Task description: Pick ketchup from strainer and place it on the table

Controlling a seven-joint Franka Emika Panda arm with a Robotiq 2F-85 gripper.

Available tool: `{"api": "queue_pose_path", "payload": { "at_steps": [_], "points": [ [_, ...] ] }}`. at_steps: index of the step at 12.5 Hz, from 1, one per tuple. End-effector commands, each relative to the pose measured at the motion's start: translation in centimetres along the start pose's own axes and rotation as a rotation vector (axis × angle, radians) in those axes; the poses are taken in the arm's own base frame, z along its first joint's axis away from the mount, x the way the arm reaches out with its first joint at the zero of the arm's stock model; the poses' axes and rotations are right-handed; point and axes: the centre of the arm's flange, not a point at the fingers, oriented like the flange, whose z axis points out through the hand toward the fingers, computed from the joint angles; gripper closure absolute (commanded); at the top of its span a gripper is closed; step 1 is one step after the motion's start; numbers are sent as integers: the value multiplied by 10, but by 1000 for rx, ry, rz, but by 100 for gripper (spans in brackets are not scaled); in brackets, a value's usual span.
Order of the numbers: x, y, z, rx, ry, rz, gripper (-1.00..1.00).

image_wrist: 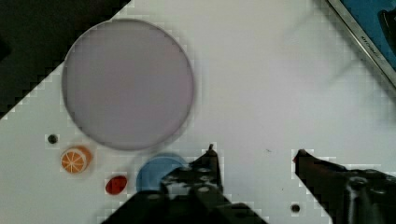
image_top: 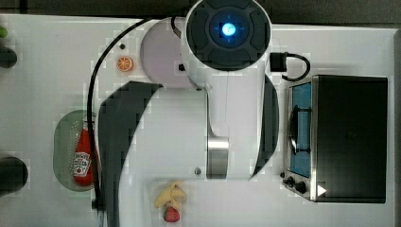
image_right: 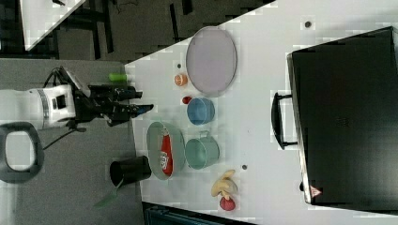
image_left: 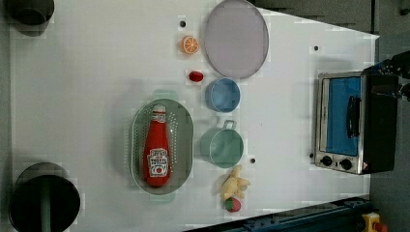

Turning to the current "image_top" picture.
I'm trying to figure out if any red plush ketchup bottle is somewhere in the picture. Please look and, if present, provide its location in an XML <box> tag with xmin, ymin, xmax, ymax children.
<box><xmin>73</xmin><ymin>122</ymin><xmax>93</xmax><ymax>186</ymax></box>

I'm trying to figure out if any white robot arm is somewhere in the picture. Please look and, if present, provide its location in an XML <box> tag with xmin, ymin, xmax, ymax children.
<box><xmin>96</xmin><ymin>0</ymin><xmax>271</xmax><ymax>227</ymax></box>

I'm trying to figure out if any green oval strainer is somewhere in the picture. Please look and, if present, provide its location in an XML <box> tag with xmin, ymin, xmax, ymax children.
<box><xmin>53</xmin><ymin>110</ymin><xmax>94</xmax><ymax>192</ymax></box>

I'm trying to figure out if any round grey plate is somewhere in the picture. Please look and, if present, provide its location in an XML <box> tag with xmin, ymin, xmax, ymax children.
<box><xmin>140</xmin><ymin>17</ymin><xmax>192</xmax><ymax>88</ymax></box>

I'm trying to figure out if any orange slice toy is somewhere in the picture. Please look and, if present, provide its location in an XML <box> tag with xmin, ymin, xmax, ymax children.
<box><xmin>116</xmin><ymin>56</ymin><xmax>134</xmax><ymax>72</ymax></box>

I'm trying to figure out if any red plush strawberry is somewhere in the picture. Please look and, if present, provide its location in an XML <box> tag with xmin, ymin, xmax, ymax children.
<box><xmin>164</xmin><ymin>206</ymin><xmax>181</xmax><ymax>223</ymax></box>

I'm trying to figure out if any black toaster oven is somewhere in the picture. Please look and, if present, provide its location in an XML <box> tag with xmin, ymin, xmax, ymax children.
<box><xmin>281</xmin><ymin>75</ymin><xmax>388</xmax><ymax>203</ymax></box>

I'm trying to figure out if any black cylinder lower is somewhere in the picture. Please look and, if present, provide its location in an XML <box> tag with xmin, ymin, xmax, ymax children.
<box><xmin>0</xmin><ymin>156</ymin><xmax>28</xmax><ymax>197</ymax></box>

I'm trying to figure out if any black cylinder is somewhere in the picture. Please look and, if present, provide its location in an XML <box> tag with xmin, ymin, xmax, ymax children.
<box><xmin>0</xmin><ymin>45</ymin><xmax>18</xmax><ymax>68</ymax></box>
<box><xmin>0</xmin><ymin>156</ymin><xmax>28</xmax><ymax>197</ymax></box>

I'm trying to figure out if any black cylinder upper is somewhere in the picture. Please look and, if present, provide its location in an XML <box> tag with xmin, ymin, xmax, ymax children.
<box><xmin>0</xmin><ymin>45</ymin><xmax>18</xmax><ymax>68</ymax></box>

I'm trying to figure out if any green cylinder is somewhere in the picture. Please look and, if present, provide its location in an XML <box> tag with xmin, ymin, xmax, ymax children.
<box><xmin>0</xmin><ymin>26</ymin><xmax>9</xmax><ymax>38</ymax></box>

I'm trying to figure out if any black connector with cable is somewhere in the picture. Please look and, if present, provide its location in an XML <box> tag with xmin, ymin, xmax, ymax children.
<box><xmin>270</xmin><ymin>52</ymin><xmax>311</xmax><ymax>82</ymax></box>

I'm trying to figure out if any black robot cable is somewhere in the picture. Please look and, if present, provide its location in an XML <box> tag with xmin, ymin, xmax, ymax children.
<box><xmin>86</xmin><ymin>17</ymin><xmax>152</xmax><ymax>211</ymax></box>

